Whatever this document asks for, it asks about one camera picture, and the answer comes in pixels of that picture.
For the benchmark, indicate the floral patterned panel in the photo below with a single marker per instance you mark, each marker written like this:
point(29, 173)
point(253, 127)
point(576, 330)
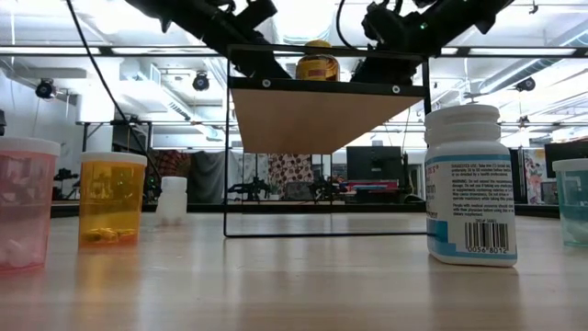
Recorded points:
point(535, 174)

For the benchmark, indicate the black flat screen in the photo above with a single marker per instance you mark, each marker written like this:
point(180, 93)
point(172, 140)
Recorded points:
point(567, 158)

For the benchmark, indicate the red vial white cap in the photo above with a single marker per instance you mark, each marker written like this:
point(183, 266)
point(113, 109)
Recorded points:
point(25, 207)

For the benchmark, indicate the wooden ramp board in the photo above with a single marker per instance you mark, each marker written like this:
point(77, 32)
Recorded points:
point(317, 119)

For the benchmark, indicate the white bottle with blue label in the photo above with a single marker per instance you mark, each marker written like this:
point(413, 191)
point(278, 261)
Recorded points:
point(468, 193)

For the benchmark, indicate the teal vial white cap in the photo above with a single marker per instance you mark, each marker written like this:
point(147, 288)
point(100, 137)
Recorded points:
point(573, 202)

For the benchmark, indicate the small white opaque bottle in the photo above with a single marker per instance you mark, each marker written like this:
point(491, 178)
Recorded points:
point(172, 200)

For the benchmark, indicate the gray hanging cloth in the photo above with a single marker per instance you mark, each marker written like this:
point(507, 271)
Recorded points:
point(209, 177)

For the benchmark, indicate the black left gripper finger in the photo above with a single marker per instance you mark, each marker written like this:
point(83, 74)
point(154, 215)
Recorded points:
point(262, 62)

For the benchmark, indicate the orange vial white cap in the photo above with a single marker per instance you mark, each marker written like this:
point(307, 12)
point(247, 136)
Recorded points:
point(110, 197)

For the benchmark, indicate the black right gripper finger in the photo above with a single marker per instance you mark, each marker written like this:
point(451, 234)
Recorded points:
point(390, 71)

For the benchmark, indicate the amber bottle yellow cap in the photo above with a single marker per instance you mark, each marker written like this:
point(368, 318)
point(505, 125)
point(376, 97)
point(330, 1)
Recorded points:
point(317, 69)

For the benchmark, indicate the black monitor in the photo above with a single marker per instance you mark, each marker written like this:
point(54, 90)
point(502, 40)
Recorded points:
point(374, 163)

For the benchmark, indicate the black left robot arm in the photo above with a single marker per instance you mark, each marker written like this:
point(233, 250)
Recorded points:
point(156, 11)

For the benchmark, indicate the plaid hanging cloth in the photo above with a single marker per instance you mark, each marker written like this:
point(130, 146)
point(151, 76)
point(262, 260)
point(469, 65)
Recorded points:
point(171, 164)

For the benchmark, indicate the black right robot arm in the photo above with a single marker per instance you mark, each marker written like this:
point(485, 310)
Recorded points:
point(478, 14)

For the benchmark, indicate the spotted patterned cloth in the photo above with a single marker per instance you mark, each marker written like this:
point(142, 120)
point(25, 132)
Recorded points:
point(289, 170)

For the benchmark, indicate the black ceiling spotlight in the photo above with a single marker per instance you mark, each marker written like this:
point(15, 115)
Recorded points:
point(200, 82)
point(526, 84)
point(46, 88)

